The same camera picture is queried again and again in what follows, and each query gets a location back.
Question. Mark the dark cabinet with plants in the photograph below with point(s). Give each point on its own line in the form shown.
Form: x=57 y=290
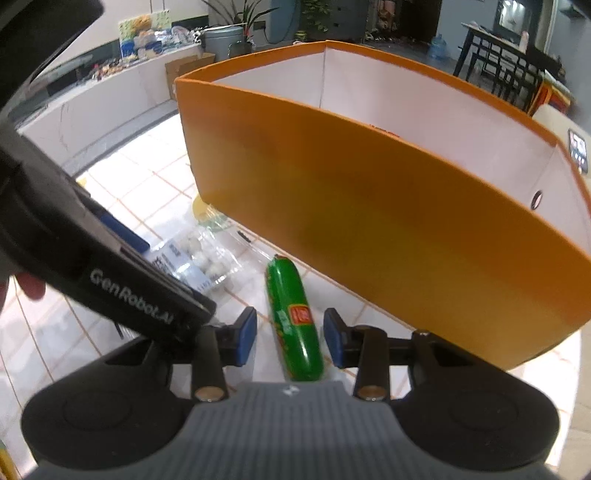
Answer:
x=337 y=18

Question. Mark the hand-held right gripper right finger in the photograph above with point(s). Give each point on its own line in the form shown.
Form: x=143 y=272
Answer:
x=333 y=339

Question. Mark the checked tablecloth with lemon print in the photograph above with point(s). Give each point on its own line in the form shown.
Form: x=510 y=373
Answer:
x=152 y=194

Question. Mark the clear bag of white candies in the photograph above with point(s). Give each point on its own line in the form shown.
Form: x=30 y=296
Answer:
x=203 y=258

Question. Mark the black dining table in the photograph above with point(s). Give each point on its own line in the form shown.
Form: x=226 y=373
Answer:
x=503 y=60

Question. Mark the brown cardboard carton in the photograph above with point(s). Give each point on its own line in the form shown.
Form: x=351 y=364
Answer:
x=184 y=74

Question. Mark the beige sofa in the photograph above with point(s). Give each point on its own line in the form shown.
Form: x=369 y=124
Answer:
x=549 y=117

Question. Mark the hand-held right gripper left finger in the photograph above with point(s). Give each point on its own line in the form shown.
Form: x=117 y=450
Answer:
x=247 y=337

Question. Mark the pile of packets on counter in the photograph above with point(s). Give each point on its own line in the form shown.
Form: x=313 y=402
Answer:
x=147 y=37

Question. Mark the orange stool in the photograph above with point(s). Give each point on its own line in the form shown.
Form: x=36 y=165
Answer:
x=551 y=99

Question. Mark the black smartphone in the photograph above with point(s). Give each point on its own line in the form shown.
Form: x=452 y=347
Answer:
x=578 y=151

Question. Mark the person's left hand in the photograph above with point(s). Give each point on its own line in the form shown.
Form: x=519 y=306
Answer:
x=30 y=287

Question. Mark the orange cardboard box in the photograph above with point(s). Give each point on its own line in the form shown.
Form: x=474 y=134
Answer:
x=392 y=240

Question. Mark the white counter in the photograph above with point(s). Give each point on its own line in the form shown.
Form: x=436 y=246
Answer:
x=101 y=106

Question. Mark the grey plant pot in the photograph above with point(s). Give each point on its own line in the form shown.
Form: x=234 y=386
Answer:
x=222 y=41

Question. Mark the green sausage with red label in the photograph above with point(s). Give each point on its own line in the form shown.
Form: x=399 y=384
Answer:
x=293 y=318

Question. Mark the potted plant with long leaves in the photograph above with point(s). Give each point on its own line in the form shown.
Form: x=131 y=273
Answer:
x=244 y=18

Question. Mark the blue water bottle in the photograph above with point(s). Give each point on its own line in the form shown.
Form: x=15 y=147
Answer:
x=437 y=47

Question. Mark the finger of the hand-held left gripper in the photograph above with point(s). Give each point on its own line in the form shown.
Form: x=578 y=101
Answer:
x=124 y=233

